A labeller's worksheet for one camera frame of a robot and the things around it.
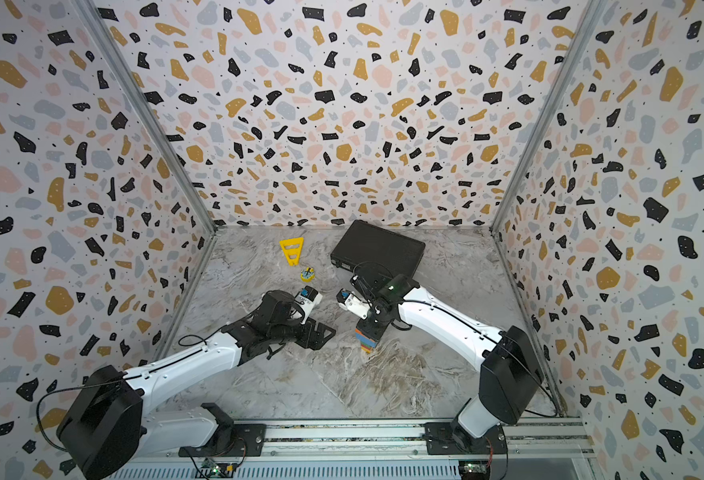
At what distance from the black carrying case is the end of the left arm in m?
0.35

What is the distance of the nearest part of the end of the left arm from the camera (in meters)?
0.62

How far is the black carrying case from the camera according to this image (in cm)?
108
